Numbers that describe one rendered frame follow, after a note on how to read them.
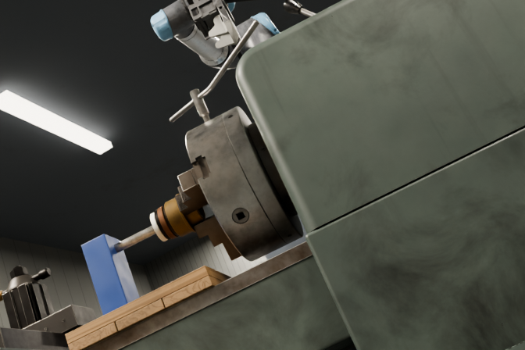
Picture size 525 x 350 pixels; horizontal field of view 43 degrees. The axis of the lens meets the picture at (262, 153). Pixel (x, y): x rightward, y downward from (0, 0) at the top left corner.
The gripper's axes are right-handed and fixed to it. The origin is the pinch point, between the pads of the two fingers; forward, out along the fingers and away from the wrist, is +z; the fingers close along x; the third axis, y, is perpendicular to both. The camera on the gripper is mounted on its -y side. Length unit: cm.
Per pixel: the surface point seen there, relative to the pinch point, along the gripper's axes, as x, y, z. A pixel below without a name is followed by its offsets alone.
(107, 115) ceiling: -239, 128, -249
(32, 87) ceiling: -169, 146, -230
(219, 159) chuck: 0.5, 13.2, 28.1
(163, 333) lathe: -5, 35, 54
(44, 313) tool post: -22, 69, 27
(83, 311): -24, 60, 30
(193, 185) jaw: -1.8, 20.3, 29.1
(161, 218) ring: -11.2, 31.8, 25.9
